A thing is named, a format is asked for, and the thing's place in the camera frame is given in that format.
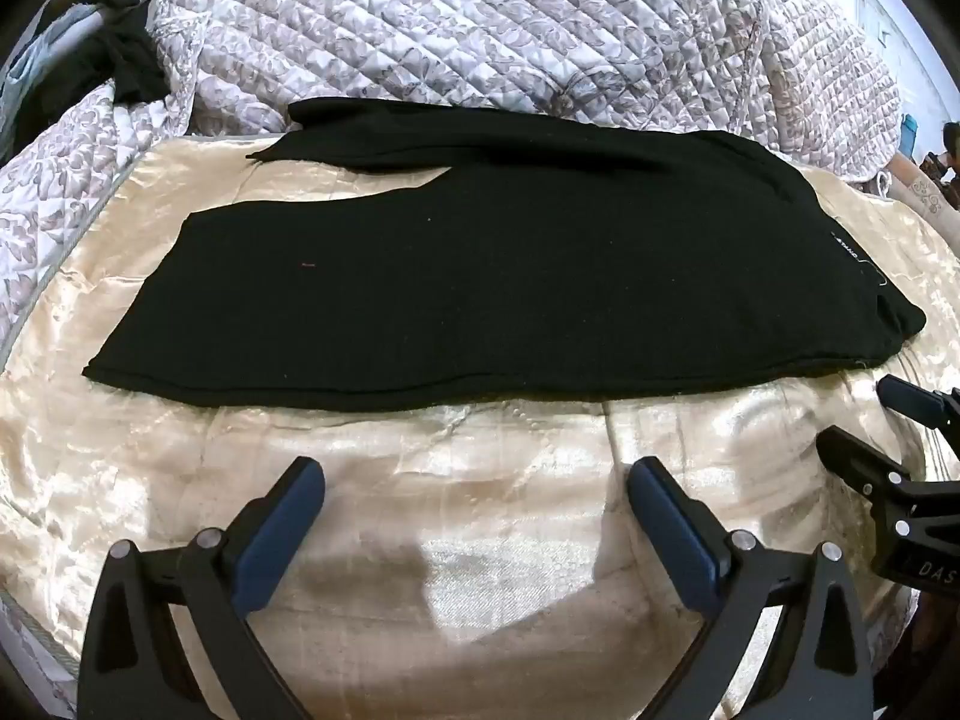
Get black pants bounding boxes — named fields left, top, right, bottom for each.
left=81, top=96, right=927, bottom=413

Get dark cloth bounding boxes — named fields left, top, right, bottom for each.
left=45, top=0, right=170, bottom=106

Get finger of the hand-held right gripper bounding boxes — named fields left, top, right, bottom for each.
left=876, top=373, right=960, bottom=436
left=816, top=426, right=960, bottom=541

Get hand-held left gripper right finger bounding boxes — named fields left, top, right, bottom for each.
left=626, top=457, right=875, bottom=720

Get floral quilted blanket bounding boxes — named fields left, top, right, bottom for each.
left=0, top=0, right=901, bottom=361

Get beige satin blanket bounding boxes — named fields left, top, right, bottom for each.
left=0, top=131, right=960, bottom=720

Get patterned beige roll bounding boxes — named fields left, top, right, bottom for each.
left=889, top=154, right=960, bottom=233

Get light blue cloth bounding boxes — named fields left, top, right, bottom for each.
left=0, top=15, right=83, bottom=136

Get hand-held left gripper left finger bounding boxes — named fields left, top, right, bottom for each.
left=79, top=457, right=327, bottom=720

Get wall poster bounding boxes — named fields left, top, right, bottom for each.
left=855, top=0, right=912, bottom=53

